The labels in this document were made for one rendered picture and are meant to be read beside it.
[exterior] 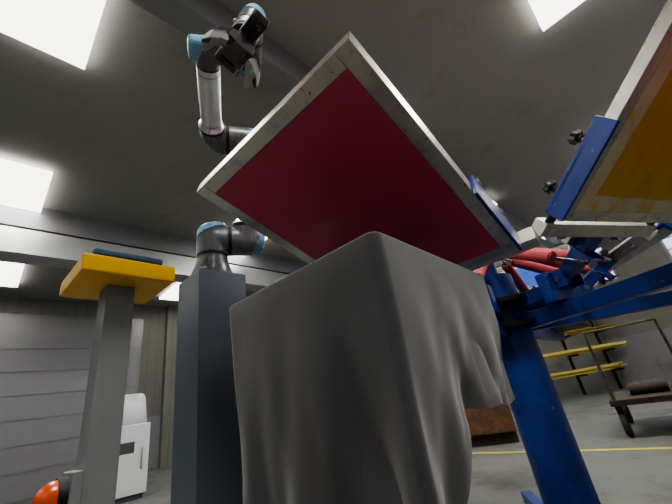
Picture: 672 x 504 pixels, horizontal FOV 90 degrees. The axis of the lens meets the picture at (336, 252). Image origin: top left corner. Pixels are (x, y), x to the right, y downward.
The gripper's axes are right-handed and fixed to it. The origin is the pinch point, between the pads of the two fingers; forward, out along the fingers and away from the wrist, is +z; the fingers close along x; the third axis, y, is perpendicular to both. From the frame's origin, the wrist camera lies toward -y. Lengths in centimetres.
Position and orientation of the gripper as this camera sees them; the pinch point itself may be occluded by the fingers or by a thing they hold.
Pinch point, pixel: (231, 63)
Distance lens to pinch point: 97.1
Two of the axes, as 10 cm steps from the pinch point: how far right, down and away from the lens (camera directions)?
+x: -6.9, -4.6, -5.5
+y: -7.2, 3.9, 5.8
